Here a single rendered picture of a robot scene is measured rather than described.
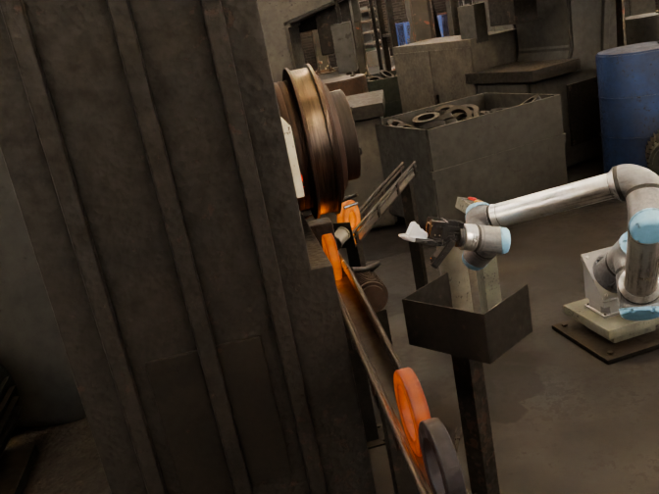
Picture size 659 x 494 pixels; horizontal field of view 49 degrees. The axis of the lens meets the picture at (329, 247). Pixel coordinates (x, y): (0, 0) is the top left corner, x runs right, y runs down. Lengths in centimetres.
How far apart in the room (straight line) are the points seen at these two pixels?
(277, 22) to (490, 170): 167
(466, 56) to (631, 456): 420
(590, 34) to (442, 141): 206
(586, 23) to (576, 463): 418
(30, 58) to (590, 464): 197
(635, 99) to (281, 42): 242
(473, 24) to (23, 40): 476
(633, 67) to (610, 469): 345
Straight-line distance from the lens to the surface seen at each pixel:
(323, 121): 207
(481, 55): 619
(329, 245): 230
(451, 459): 136
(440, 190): 449
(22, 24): 178
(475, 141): 458
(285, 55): 494
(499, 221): 261
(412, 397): 150
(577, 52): 603
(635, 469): 251
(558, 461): 255
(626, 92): 546
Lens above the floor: 147
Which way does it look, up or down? 17 degrees down
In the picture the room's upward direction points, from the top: 11 degrees counter-clockwise
